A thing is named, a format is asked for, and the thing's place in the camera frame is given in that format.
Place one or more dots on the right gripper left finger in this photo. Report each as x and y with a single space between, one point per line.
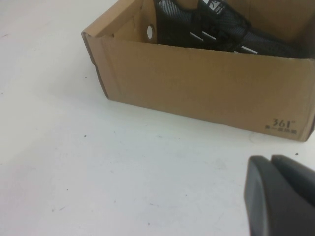
270 201

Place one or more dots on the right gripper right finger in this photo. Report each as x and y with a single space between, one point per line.
297 172

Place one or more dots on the black knit sneaker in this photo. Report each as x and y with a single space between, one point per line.
177 32

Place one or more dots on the brown cardboard shoe box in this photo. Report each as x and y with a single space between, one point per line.
197 93

